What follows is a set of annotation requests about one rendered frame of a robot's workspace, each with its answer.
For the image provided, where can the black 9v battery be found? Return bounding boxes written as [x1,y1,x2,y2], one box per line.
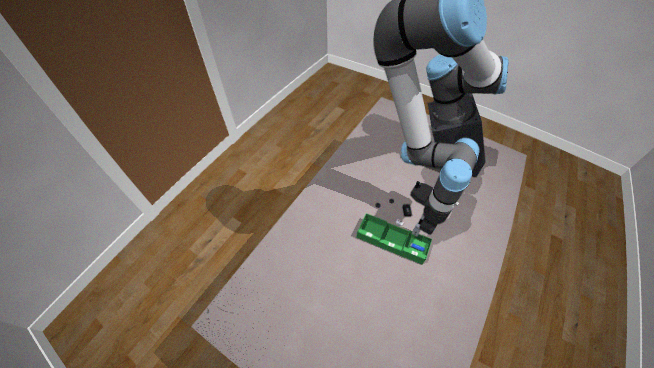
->
[402,204,412,217]

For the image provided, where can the green three-compartment bin rack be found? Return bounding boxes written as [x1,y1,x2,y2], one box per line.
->
[356,213,432,265]

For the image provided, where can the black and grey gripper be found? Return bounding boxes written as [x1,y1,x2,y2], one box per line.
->
[410,181,459,236]

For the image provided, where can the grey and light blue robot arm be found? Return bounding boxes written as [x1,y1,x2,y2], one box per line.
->
[373,0,508,205]

